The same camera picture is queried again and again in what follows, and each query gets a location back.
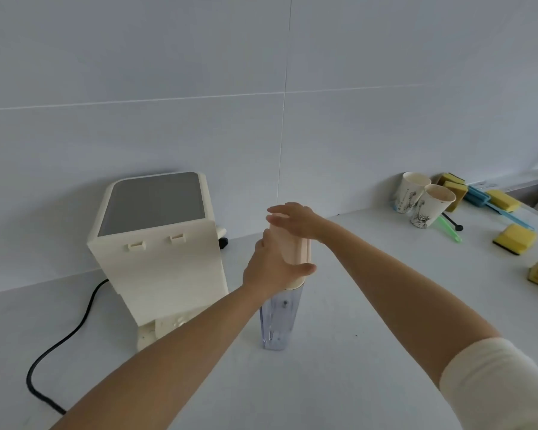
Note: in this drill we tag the cream water dispenser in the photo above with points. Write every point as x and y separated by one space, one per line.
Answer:
161 255

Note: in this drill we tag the person's left thumb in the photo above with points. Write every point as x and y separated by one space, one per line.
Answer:
301 272

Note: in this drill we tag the paper cup with plant print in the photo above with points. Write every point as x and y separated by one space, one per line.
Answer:
408 194
430 210

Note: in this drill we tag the cream sleeve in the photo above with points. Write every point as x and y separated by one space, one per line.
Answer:
502 389

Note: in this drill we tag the black round plug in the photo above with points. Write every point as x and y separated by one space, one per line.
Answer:
224 243

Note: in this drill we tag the person's left forearm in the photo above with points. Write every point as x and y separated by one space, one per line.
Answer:
170 353

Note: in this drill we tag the black spoon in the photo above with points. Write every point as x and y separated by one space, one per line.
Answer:
453 222

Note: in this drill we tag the person's left hand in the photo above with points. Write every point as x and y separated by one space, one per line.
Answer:
262 273

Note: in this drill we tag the person's right fingers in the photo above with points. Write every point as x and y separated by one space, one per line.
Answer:
280 214

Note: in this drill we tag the person's right hand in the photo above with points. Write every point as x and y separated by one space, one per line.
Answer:
302 221

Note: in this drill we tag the person's right forearm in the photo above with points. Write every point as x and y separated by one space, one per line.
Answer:
399 286

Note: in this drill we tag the clear bottle with pink lid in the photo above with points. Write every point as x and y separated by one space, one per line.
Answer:
280 317

